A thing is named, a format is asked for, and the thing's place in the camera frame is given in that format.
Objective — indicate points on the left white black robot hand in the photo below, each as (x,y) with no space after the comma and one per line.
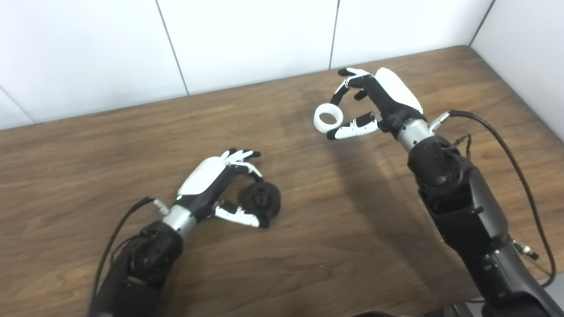
(205,178)

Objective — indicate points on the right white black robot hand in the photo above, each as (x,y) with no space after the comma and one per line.
(396,94)

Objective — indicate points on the round black part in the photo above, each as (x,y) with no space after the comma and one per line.
(264,200)

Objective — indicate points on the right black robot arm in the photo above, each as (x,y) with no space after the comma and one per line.
(467,211)

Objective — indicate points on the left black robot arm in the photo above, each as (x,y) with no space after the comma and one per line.
(141,264)

